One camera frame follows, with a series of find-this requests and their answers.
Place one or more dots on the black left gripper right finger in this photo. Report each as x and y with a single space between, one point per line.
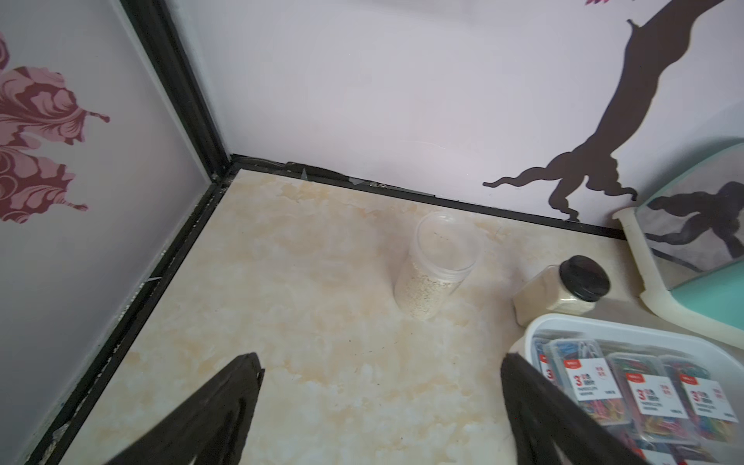
545 422

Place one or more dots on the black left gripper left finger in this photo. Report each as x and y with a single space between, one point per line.
210 427

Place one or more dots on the paper clip box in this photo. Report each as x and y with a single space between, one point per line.
704 398
587 379
657 410
543 359

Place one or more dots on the white plastic storage box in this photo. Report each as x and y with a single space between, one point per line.
619 338

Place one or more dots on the black-lidded spice bottle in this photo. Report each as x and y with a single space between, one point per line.
573 288

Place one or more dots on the clear jar of oats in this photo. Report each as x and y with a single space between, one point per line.
443 252

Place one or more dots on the mint green toaster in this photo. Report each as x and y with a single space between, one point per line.
687 243

